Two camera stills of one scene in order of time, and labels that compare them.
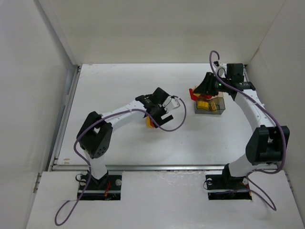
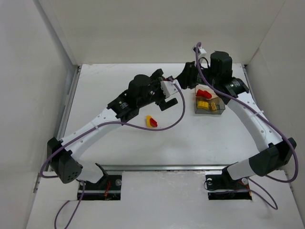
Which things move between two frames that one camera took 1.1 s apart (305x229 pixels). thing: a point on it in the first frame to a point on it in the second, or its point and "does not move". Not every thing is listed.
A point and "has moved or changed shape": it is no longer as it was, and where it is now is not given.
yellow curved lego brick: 202,104 does not move
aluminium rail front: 161,167 does not move
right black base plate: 226,182 does not move
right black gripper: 206,84 to 188,78
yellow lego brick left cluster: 148,125 does not move
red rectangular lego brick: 206,96 does not move
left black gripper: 157,112 to 159,89
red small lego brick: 193,97 has moved or changed shape
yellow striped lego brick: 213,107 does not move
